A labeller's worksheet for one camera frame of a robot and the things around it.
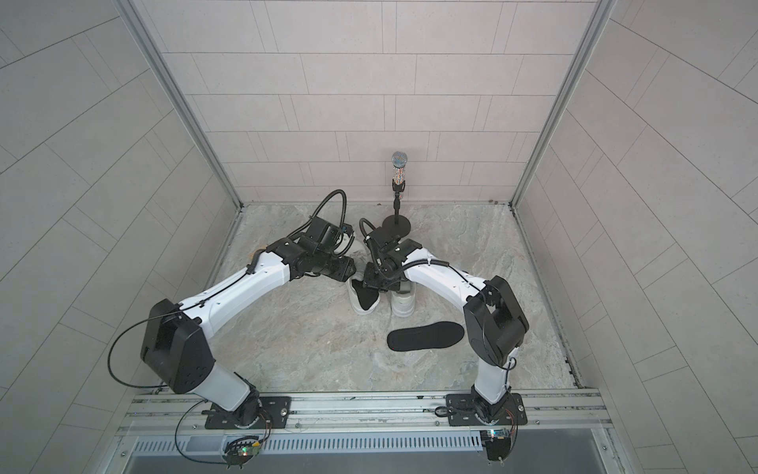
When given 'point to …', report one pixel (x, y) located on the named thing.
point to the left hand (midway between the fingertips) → (357, 266)
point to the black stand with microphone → (397, 225)
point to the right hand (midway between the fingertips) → (368, 286)
